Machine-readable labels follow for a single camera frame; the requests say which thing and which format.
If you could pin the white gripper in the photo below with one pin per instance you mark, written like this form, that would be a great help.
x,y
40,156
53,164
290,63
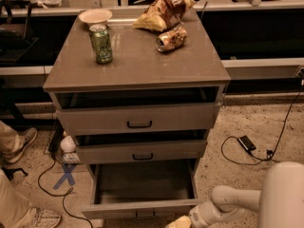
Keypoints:
x,y
199,215

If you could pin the drawer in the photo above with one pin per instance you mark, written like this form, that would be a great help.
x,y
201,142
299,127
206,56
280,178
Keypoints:
x,y
130,111
141,146
142,190

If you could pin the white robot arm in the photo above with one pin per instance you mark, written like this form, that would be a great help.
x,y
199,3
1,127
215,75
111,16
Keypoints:
x,y
279,203

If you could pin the grey drawer cabinet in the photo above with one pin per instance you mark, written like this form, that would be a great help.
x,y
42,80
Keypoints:
x,y
136,64

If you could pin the black power adapter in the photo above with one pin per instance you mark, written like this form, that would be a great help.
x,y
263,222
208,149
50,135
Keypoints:
x,y
246,144

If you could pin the white object beside cabinet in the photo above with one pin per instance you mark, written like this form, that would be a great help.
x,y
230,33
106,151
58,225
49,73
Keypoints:
x,y
67,145

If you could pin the lower person shoe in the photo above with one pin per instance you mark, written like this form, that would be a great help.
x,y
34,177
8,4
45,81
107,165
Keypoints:
x,y
44,218

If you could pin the person shoe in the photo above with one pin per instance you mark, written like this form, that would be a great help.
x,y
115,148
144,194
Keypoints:
x,y
25,139
44,218

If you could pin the upper person shoe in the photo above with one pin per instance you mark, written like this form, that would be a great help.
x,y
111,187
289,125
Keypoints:
x,y
25,139

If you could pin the crushed lying soda can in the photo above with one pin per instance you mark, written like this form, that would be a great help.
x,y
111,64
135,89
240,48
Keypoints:
x,y
171,39

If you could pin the green soda can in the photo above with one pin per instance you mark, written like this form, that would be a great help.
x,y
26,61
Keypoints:
x,y
101,44

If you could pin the chip bag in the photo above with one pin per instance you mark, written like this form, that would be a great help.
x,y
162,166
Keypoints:
x,y
162,15

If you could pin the white bowl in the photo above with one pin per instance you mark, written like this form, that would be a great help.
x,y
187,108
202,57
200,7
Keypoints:
x,y
95,16

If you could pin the black chair left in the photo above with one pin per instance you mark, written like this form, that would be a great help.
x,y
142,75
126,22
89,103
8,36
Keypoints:
x,y
15,39

